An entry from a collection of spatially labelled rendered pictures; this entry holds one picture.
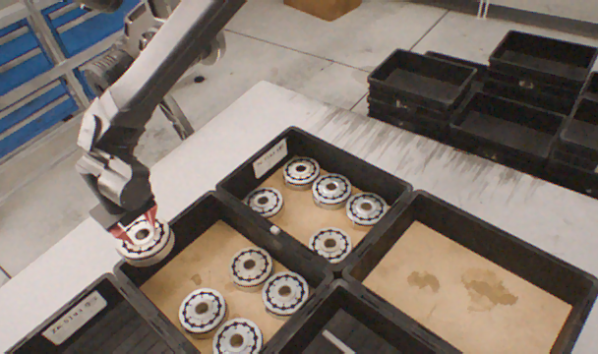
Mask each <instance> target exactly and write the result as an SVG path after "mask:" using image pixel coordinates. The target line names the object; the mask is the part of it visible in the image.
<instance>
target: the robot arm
mask: <svg viewBox="0 0 598 354"><path fill-rule="evenodd" d="M74 1H77V2H79V3H82V9H85V10H88V11H90V12H91V11H92V9H96V10H98V11H101V12H103V13H106V14H112V13H114V12H116V11H117V10H118V9H119V7H120V6H121V4H122V2H123V0H74ZM247 1H248V0H183V1H182V2H181V3H180V5H179V6H178V7H177V9H176V10H175V11H174V13H173V14H171V15H170V16H169V18H168V19H167V20H166V22H165V23H164V24H163V25H162V27H161V28H160V29H159V31H158V32H157V33H156V35H155V36H154V37H153V38H152V40H151V41H150V42H149V44H148V45H147V46H146V48H145V49H144V50H143V52H142V53H141V54H140V56H139V57H138V58H137V59H136V62H135V63H134V64H133V66H132V67H131V68H130V69H129V70H128V72H127V73H126V74H125V75H124V76H123V77H122V78H121V79H120V80H119V81H117V82H116V83H115V84H113V85H111V86H110V87H108V89H107V90H106V91H105V92H104V94H103V95H102V96H101V97H99V96H97V97H96V99H95V100H94V101H93V103H92V104H91V105H90V107H89V108H88V110H87V111H86V113H85V115H84V118H83V121H82V126H81V130H80V133H79V137H78V142H77V146H79V147H81V148H83V149H85V150H86V151H88V152H84V155H83V156H82V157H81V158H80V159H79V160H78V161H77V164H76V169H77V171H78V172H79V173H80V175H81V176H82V178H83V180H84V181H85V182H86V184H87V185H88V187H89V188H90V190H91V191H92V192H93V194H94V195H95V196H96V198H97V199H98V201H99V204H98V205H96V206H95V207H93V208H92V209H90V211H89V214H90V216H91V217H92V218H93V219H94V220H95V221H97V222H98V223H99V224H100V225H101V226H102V228H103V229H104V230H105V231H106V232H109V233H110V235H111V236H112V237H113V238H115V239H117V240H122V241H126V242H128V243H129V244H131V245H132V246H133V245H134V243H133V241H132V240H131V239H130V237H129V236H128V235H127V233H126V231H125V230H124V229H123V228H122V227H121V226H120V225H119V224H118V223H120V224H121V225H122V226H123V227H127V226H129V225H130V224H131V223H133V222H134V221H135V220H136V219H138V218H139V217H140V216H142V215H143V216H144V218H145V219H146V221H147V222H148V223H149V225H152V226H153V228H155V218H156V214H157V210H158V204H157V202H156V201H155V200H154V194H153V193H152V191H151V185H150V181H149V177H150V169H149V168H148V167H147V166H145V165H144V164H142V163H141V162H139V161H138V160H137V159H136V158H137V157H136V156H134V155H133V151H134V147H135V146H137V145H138V141H139V138H140V137H141V136H142V134H143V133H144V132H145V131H146V128H145V125H146V124H147V123H148V121H149V120H150V119H151V118H152V114H153V112H154V110H155V109H156V107H157V106H158V105H159V104H160V102H161V101H162V100H163V98H164V97H165V96H166V95H167V94H168V92H169V91H170V90H171V89H172V88H173V87H174V85H175V84H176V83H177V82H178V81H179V79H180V77H181V76H182V75H183V74H184V73H185V72H186V70H187V69H188V68H189V67H190V66H191V65H192V64H193V62H194V61H196V60H197V59H198V58H199V57H200V55H201V54H202V53H203V52H204V51H205V50H206V48H207V47H208V46H209V45H210V44H211V42H212V41H213V40H214V39H215V38H216V37H217V35H218V34H219V33H220V32H221V31H222V30H223V28H224V27H225V26H226V25H227V24H228V23H229V21H230V19H231V18H232V17H233V16H234V15H235V13H236V12H238V11H239V10H240V9H241V8H242V7H243V6H244V4H245V3H246V2H247Z"/></svg>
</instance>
